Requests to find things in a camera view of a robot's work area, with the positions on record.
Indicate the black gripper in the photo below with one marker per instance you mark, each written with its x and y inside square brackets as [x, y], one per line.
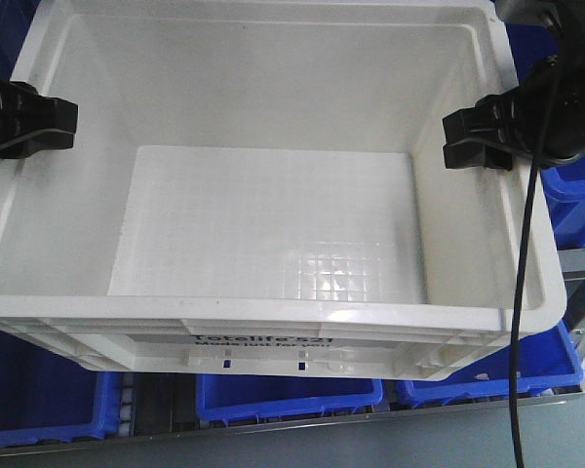
[515, 118]

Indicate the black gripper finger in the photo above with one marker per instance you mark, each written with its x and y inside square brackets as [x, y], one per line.
[30, 119]
[34, 146]

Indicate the white plastic tote bin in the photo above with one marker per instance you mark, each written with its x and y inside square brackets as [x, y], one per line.
[259, 187]

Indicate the blue bin right destination shelf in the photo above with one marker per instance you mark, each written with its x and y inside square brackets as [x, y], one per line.
[564, 189]

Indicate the blue bin lower right destination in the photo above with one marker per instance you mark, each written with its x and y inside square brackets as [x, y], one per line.
[547, 360]

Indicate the blue bin destination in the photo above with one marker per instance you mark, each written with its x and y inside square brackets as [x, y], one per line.
[226, 398]
[45, 397]
[547, 360]

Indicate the blue bin lower left destination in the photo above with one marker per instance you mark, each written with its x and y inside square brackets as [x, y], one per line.
[45, 397]

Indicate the blue bin lower middle destination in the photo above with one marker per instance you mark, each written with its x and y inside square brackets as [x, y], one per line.
[226, 398]

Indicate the destination shelf front rail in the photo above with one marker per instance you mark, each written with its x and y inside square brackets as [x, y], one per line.
[550, 425]

